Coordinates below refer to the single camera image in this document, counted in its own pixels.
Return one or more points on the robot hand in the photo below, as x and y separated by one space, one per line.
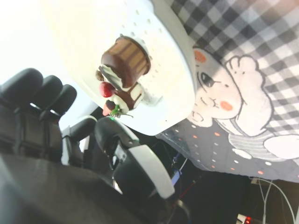
58 191

